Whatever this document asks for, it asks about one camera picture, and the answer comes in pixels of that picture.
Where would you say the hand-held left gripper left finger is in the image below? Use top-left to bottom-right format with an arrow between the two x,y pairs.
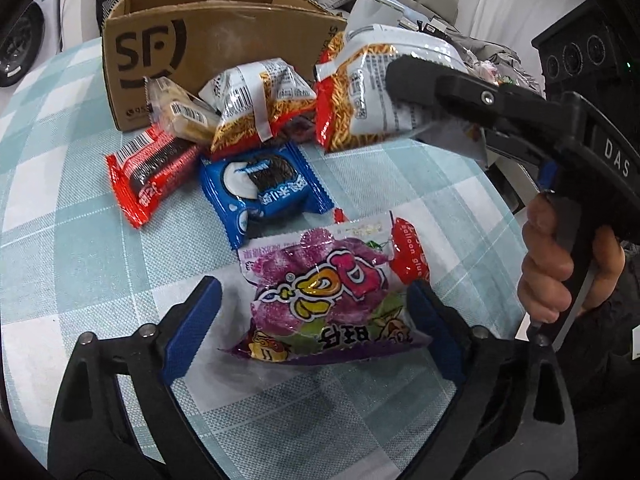
47,275 -> 223,480

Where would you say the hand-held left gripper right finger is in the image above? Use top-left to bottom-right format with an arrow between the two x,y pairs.
406,279 -> 578,480

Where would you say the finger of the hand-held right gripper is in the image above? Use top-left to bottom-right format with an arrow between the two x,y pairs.
480,125 -> 546,171
385,55 -> 565,142

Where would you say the small red packet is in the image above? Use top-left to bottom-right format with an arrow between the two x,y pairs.
390,217 -> 426,286

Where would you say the large noodle snack packet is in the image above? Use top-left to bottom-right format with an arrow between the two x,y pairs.
314,25 -> 468,153

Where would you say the purple snack bag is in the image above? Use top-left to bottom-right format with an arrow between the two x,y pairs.
216,212 -> 432,366

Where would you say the blue cookie packet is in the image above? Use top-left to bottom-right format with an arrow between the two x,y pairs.
199,142 -> 335,251

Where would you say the beige cracker packet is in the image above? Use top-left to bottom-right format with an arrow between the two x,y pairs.
144,76 -> 221,142

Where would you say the small noodle snack packet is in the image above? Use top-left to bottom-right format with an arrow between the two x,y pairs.
199,59 -> 317,156

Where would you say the brown cardboard box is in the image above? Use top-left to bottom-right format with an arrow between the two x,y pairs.
102,0 -> 348,133

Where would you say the person's right hand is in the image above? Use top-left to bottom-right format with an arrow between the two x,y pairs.
517,195 -> 626,323

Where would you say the grey blanket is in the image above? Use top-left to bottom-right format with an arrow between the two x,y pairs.
445,30 -> 543,96

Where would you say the teal checkered tablecloth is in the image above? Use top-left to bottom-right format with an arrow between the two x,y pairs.
0,37 -> 531,480

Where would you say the red cookie packet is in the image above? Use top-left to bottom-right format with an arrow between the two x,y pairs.
106,127 -> 201,230

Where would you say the white washing machine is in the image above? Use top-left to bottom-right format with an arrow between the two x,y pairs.
0,0 -> 63,88

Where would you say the patterned laundry basket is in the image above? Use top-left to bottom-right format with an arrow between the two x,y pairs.
95,0 -> 132,28

